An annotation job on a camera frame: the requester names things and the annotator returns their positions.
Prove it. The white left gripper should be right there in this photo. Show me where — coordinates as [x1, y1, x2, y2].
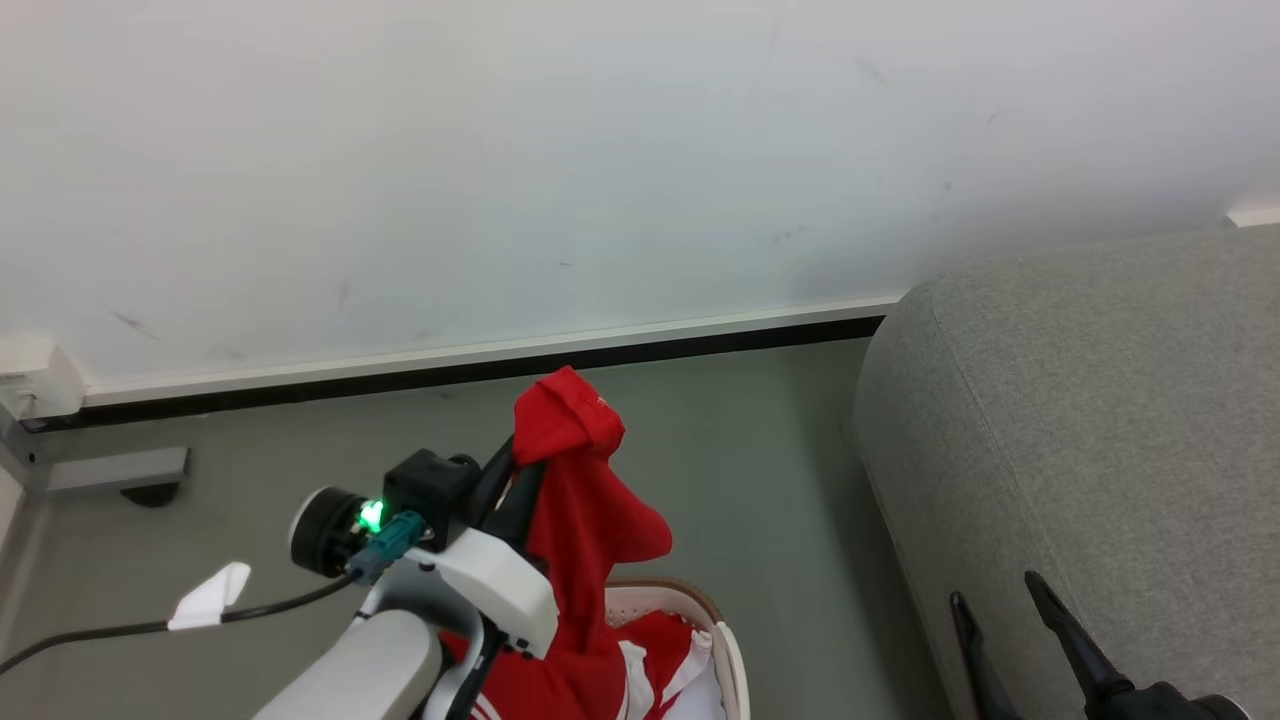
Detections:
[378, 435, 562, 661]

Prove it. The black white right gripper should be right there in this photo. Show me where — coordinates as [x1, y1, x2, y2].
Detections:
[948, 570, 1253, 720]

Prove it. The red white-striped garment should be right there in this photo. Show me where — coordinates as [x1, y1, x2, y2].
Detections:
[440, 365, 727, 720]

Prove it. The cream laundry basket brown rim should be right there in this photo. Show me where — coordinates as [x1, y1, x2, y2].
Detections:
[603, 577, 751, 720]

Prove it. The black floor edge strip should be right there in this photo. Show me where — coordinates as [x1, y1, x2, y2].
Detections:
[18, 315, 889, 434]

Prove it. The white skirting strip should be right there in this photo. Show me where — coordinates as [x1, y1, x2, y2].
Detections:
[80, 291, 909, 407]

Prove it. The grey fabric sofa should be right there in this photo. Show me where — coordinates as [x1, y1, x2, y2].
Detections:
[852, 224, 1280, 720]

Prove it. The white cable tag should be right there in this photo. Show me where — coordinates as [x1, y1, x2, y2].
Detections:
[167, 561, 253, 632]

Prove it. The grey metal frame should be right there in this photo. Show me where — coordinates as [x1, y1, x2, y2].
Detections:
[0, 404, 192, 503]

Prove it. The black cable with teal plug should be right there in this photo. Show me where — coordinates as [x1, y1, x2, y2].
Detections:
[0, 508, 429, 677]

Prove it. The white wall box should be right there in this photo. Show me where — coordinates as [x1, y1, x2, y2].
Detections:
[0, 338, 88, 422]

